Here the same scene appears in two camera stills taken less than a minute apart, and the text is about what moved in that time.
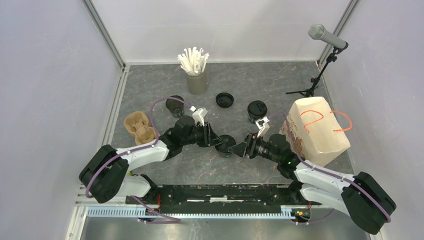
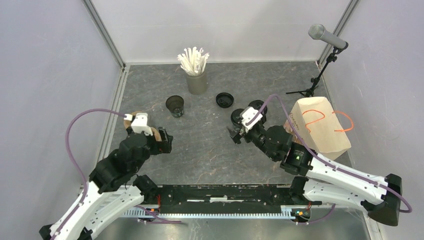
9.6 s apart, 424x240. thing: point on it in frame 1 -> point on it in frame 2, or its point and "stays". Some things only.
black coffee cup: [256, 110] stays
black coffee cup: [222, 149] -> [236, 117]
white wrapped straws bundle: [193, 61] stays
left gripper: [210, 138] -> [164, 146]
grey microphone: [317, 31] stays
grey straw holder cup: [197, 84] stays
